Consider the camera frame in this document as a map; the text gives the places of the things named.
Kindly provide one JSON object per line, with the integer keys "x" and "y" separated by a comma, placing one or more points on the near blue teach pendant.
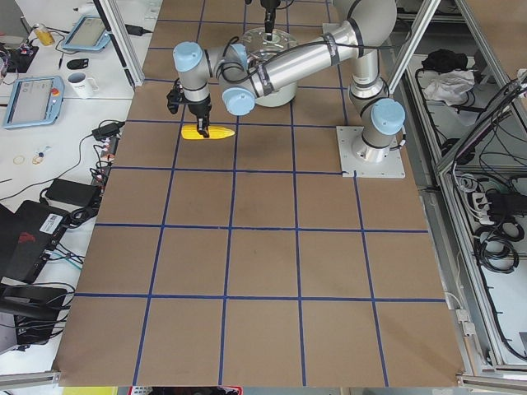
{"x": 34, "y": 101}

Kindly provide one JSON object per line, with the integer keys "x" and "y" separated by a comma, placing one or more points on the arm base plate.
{"x": 357, "y": 159}

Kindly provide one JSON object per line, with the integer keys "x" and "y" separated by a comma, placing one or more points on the black power brick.
{"x": 73, "y": 193}

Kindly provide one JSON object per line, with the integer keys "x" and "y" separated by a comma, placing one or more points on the yellow drink bottle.
{"x": 43, "y": 34}

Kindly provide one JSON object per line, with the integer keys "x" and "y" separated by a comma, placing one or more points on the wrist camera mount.
{"x": 175, "y": 97}

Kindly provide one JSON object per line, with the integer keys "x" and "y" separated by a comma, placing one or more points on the glass pot lid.
{"x": 260, "y": 47}

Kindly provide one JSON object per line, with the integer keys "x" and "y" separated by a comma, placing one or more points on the white power strip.
{"x": 481, "y": 207}

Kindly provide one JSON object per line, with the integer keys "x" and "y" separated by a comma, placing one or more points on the blue teach pendant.
{"x": 34, "y": 101}
{"x": 89, "y": 34}

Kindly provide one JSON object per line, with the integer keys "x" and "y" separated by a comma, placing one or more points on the black power adapter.
{"x": 107, "y": 131}

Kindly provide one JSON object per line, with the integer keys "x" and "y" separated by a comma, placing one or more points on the black computer mouse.
{"x": 78, "y": 64}

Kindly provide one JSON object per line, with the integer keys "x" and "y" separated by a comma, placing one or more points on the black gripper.
{"x": 268, "y": 17}
{"x": 200, "y": 109}

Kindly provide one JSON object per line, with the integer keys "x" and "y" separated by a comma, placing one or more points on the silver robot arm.
{"x": 358, "y": 38}

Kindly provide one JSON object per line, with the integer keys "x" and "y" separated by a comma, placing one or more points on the black and white cloth pile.
{"x": 453, "y": 80}

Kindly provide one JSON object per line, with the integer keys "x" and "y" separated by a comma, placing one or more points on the black laptop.
{"x": 27, "y": 237}

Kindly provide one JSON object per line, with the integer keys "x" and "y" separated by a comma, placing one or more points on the aluminium frame post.
{"x": 109, "y": 13}

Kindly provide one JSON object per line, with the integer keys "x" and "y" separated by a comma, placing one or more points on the far blue teach pendant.
{"x": 89, "y": 34}

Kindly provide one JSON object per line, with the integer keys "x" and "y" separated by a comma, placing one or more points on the yellow corn cob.
{"x": 215, "y": 132}

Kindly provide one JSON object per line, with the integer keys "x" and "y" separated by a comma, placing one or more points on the white mug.
{"x": 84, "y": 86}

